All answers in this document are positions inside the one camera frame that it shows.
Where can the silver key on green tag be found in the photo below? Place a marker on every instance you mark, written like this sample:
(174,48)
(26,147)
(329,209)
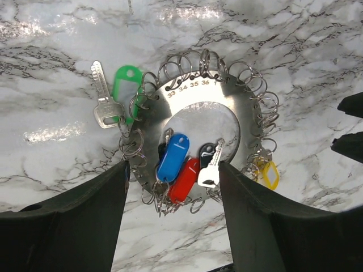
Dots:
(108,113)

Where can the red key tag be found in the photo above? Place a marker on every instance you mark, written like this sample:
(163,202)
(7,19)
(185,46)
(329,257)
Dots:
(185,181)

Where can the silver key on black tag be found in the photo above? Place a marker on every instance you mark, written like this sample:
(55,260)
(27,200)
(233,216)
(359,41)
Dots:
(209,176)

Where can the yellow key tag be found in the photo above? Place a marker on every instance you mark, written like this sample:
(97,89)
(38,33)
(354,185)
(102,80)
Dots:
(268,174)

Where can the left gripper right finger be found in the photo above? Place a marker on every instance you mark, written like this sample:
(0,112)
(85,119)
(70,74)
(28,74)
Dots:
(269,232)

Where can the blue key tag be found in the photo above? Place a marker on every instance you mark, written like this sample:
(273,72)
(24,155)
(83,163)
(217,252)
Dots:
(171,157)

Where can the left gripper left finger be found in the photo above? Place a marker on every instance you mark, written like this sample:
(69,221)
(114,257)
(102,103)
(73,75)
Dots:
(76,230)

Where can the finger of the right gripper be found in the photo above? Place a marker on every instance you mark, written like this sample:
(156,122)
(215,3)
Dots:
(352,105)
(349,145)

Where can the green key tag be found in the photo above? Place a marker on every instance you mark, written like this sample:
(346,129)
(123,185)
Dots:
(126,84)

